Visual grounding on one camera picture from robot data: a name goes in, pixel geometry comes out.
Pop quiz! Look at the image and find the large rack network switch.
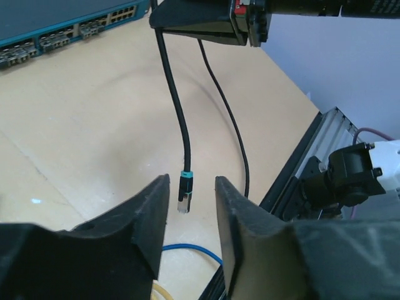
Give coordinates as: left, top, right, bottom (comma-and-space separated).
1, 0, 150, 70

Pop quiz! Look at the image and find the aluminium rail frame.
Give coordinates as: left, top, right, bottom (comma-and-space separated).
269, 108, 357, 221

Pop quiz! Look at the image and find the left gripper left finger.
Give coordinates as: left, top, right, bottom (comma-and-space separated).
1, 174, 170, 299

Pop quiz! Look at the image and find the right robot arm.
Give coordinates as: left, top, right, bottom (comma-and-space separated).
149, 1, 399, 221

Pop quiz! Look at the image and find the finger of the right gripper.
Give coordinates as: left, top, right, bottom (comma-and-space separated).
149, 1, 248, 46

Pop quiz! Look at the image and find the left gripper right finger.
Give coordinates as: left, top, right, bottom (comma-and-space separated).
215, 176, 399, 299

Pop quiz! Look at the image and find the blue ethernet cable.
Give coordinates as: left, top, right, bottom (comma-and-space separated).
161, 243, 224, 266

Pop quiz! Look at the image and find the yellow ethernet cable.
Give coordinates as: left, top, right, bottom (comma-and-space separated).
151, 282, 174, 300

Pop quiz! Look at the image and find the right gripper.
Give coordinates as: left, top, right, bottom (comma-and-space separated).
229, 0, 399, 47

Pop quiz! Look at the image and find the black cable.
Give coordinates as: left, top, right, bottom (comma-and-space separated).
149, 0, 251, 215

